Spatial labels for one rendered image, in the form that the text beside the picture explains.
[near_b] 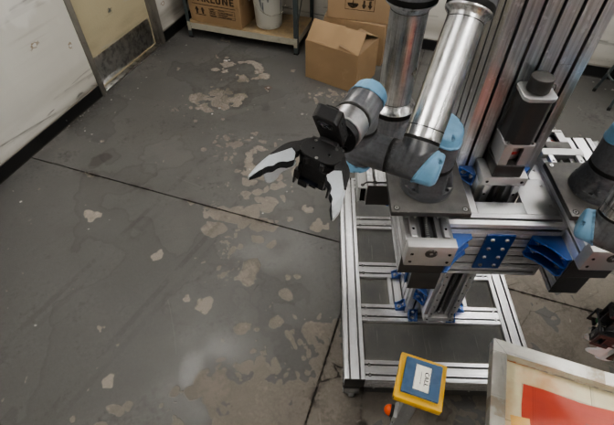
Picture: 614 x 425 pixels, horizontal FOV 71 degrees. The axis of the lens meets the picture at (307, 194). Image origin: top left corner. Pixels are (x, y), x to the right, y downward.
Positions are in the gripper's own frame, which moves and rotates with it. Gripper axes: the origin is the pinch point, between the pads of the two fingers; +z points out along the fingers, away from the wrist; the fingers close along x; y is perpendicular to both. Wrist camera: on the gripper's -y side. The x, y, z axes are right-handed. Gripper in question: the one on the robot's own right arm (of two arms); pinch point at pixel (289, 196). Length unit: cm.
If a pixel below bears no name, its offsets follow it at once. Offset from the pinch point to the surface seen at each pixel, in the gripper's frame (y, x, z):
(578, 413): 62, -79, -25
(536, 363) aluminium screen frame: 60, -66, -32
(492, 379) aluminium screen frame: 62, -56, -21
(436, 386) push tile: 65, -44, -14
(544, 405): 63, -71, -23
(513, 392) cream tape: 64, -63, -23
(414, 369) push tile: 66, -38, -15
